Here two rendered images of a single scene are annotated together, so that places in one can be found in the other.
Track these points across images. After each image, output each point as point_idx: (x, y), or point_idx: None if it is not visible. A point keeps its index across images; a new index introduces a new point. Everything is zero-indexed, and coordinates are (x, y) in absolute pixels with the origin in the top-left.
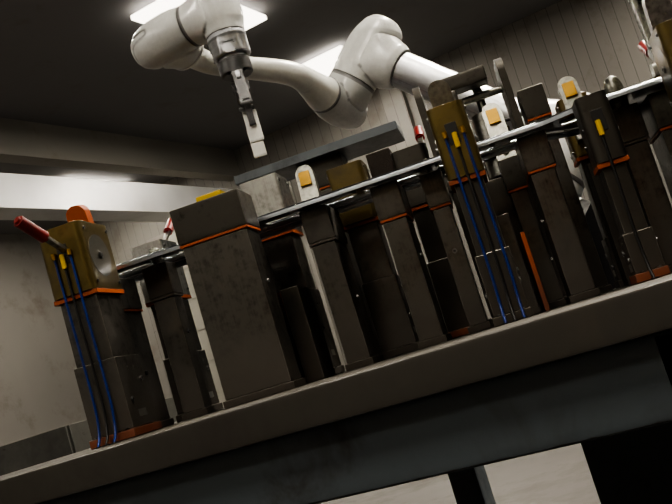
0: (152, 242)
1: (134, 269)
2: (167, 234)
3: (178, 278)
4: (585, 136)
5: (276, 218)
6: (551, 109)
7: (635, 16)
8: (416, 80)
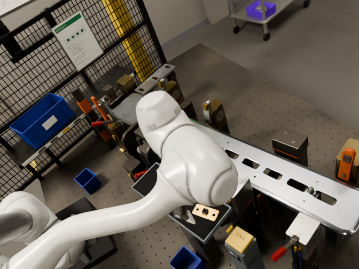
0: (304, 214)
1: (323, 202)
2: (285, 245)
3: None
4: (193, 110)
5: (255, 161)
6: (30, 200)
7: (106, 108)
8: (1, 230)
